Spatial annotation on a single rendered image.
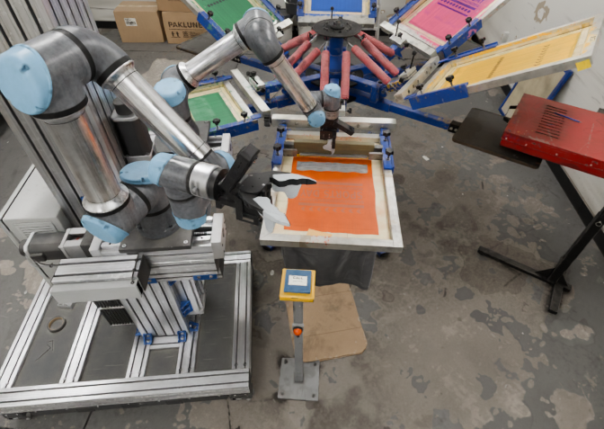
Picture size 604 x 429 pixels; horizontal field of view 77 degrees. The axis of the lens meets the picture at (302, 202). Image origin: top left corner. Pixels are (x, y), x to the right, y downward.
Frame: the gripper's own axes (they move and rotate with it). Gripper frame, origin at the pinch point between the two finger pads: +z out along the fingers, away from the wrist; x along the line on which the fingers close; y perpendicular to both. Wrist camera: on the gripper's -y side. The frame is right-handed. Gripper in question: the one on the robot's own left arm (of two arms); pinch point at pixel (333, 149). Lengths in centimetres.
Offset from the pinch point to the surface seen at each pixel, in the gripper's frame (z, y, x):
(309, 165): 4.4, 11.8, 8.1
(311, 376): 100, 7, 76
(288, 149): -2.0, 23.0, 3.6
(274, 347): 100, 29, 61
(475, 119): 7, -84, -44
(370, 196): 5.4, -18.0, 27.7
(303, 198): 5.1, 13.5, 31.1
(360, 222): 5.3, -12.7, 44.6
